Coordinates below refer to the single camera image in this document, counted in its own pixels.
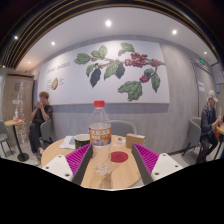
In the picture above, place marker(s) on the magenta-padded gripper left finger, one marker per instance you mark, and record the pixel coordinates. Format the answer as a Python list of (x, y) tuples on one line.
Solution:
[(78, 158)]

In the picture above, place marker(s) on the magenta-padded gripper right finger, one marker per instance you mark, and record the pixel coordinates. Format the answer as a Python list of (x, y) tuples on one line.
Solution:
[(148, 158)]

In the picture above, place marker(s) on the clear red-capped drink bottle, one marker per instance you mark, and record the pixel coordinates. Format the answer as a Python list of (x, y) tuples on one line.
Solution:
[(100, 133)]

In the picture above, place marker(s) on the black mug, cream inside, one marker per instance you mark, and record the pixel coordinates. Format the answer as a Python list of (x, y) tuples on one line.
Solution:
[(81, 140)]

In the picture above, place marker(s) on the white and blue booklet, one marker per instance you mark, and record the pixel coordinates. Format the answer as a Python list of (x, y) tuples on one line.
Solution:
[(67, 142)]

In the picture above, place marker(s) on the small brown cardboard box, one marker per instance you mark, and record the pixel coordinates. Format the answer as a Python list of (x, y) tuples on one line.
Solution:
[(136, 139)]

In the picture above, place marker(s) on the flat round red coaster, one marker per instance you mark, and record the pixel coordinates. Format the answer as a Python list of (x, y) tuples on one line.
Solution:
[(119, 156)]

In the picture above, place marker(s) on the person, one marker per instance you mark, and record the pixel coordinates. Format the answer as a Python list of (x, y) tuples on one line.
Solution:
[(207, 121), (40, 116)]

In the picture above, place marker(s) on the small bottle with red label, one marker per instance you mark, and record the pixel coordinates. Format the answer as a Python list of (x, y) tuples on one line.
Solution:
[(16, 116)]

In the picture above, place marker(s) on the white paper door sign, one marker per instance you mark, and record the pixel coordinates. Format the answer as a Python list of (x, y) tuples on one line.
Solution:
[(201, 86)]

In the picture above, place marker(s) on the green exit sign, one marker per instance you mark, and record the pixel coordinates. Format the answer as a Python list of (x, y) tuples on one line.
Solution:
[(201, 61)]

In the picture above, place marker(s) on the round ceiling spotlights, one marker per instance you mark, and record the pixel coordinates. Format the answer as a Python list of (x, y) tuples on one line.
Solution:
[(108, 23)]

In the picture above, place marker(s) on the coffee branch wall mural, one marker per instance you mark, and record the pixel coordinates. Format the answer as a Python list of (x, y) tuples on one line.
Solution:
[(80, 86)]

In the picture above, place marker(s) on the small round pedestal table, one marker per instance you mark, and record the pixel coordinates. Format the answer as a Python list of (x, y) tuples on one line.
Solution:
[(14, 123), (221, 129)]

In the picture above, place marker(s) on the wall notice board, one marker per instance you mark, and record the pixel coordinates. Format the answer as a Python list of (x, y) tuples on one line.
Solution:
[(219, 73)]

